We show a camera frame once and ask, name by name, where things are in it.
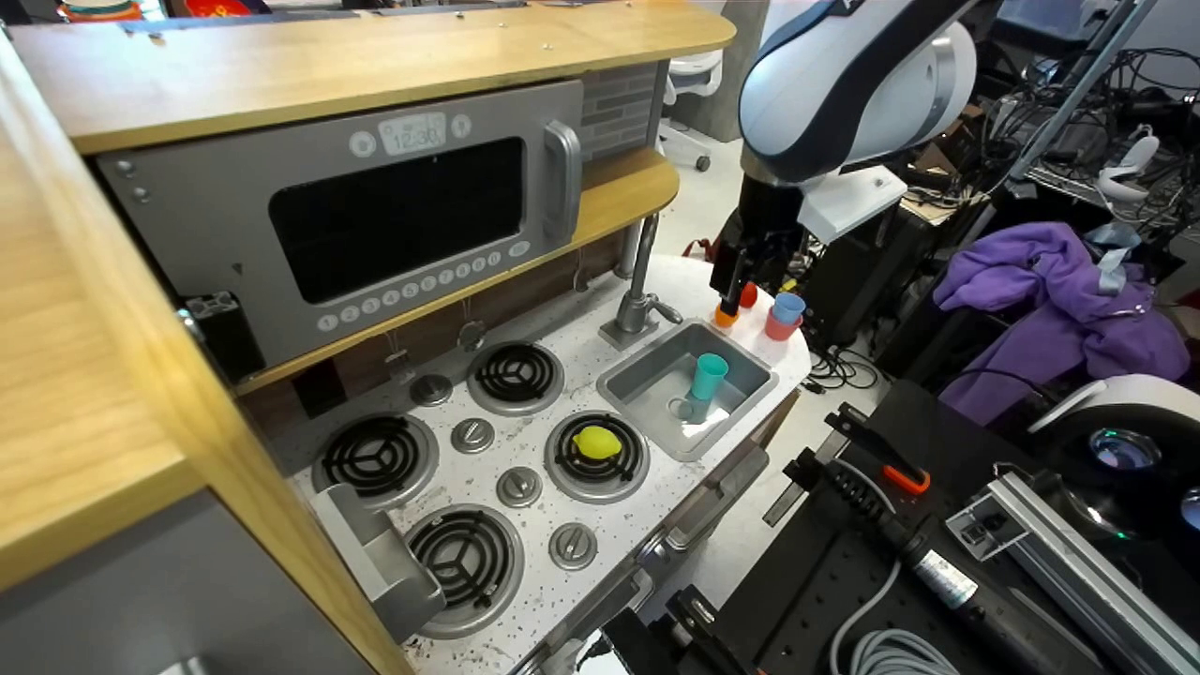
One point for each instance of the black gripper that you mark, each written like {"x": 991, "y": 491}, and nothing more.
{"x": 774, "y": 219}

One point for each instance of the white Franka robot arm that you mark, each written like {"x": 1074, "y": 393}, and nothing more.
{"x": 849, "y": 78}

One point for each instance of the small red plastic cup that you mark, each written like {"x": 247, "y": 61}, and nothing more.
{"x": 747, "y": 299}

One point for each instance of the orange plastic cup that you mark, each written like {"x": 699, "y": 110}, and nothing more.
{"x": 724, "y": 315}

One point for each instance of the blue plastic cup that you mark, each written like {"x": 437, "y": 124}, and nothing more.
{"x": 788, "y": 310}

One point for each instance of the grey toy sink basin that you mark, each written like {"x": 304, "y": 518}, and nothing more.
{"x": 649, "y": 388}

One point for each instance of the grey toy faucet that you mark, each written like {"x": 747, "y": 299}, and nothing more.
{"x": 643, "y": 274}

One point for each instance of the white chair base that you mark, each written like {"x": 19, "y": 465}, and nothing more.
{"x": 688, "y": 78}

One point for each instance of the yellow toy lemon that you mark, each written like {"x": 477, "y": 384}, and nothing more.
{"x": 598, "y": 445}

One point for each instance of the silver oven door bar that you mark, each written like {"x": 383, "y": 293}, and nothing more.
{"x": 708, "y": 501}

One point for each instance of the black coil stove burner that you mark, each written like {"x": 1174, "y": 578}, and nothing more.
{"x": 567, "y": 469}
{"x": 464, "y": 564}
{"x": 372, "y": 451}
{"x": 514, "y": 378}

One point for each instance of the purple cloth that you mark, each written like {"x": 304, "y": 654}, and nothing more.
{"x": 1052, "y": 274}

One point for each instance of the grey round stove knob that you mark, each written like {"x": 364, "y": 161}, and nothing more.
{"x": 518, "y": 485}
{"x": 573, "y": 546}
{"x": 472, "y": 435}
{"x": 434, "y": 388}

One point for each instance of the black perforated breadboard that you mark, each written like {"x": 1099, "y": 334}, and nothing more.
{"x": 811, "y": 600}

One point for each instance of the grey metal pole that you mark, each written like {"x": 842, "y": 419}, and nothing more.
{"x": 1074, "y": 95}

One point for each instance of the black shiny round device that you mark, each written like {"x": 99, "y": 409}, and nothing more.
{"x": 1128, "y": 451}

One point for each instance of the grey side panel holder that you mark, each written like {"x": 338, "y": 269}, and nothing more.
{"x": 378, "y": 549}

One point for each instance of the grey toy microwave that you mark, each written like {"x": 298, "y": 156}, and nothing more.
{"x": 162, "y": 211}

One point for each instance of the wooden toy kitchen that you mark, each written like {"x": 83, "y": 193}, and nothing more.
{"x": 124, "y": 378}

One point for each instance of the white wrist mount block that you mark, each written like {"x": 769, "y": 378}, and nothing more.
{"x": 857, "y": 193}

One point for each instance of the aluminium extrusion rail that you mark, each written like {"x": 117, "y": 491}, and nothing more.
{"x": 1074, "y": 549}

